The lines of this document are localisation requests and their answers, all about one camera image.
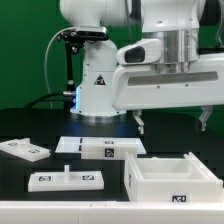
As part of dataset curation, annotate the black cable bundle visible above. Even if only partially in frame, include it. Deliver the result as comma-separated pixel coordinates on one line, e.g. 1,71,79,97
23,92,68,110

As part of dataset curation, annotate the white cabinet top tray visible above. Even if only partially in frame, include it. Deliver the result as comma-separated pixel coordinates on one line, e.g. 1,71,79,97
55,136,146,160

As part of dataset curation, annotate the white camera cable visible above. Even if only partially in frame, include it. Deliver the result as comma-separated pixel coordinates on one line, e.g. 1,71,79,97
44,27,76,110

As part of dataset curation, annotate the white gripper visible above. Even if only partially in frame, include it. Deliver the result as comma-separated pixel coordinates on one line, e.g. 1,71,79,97
111,38,224,135

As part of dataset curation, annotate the white cabinet body box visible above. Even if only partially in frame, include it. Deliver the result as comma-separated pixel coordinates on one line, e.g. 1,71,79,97
124,152,224,203

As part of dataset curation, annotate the black camera stand pole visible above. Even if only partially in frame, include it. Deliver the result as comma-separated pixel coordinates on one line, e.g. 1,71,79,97
64,42,76,111

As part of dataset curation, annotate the white front border wall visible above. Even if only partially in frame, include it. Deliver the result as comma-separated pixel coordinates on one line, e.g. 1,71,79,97
0,201,224,224

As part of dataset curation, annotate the small white cabinet door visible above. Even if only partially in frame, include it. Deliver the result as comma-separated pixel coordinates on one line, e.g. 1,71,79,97
0,138,51,162

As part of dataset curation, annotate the black camera on stand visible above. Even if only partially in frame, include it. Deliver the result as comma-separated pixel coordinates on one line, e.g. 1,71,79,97
57,26,109,41

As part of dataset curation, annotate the white door with knob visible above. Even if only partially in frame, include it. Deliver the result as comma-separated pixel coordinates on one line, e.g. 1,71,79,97
28,165,104,192

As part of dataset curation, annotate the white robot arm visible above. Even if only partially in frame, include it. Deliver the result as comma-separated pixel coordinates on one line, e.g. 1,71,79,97
60,0,224,129

